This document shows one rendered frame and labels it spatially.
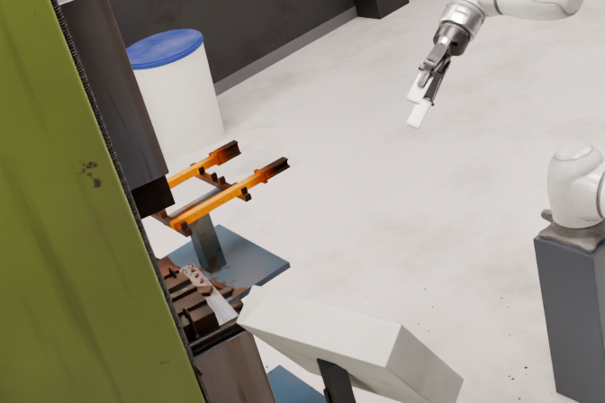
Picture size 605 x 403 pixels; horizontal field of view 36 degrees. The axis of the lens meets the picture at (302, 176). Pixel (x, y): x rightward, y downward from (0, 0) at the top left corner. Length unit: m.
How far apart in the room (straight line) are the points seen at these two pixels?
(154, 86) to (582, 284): 2.97
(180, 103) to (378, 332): 3.67
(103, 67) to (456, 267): 2.26
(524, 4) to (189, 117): 3.39
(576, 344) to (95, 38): 1.79
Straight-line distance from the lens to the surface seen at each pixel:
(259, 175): 2.76
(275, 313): 1.75
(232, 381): 2.24
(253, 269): 2.85
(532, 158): 4.45
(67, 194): 1.59
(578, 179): 2.66
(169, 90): 5.14
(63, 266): 1.64
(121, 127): 1.87
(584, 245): 2.75
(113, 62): 1.84
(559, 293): 2.89
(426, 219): 4.14
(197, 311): 2.19
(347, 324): 1.66
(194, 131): 5.26
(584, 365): 3.03
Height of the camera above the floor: 2.18
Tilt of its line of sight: 28 degrees down
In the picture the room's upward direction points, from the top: 16 degrees counter-clockwise
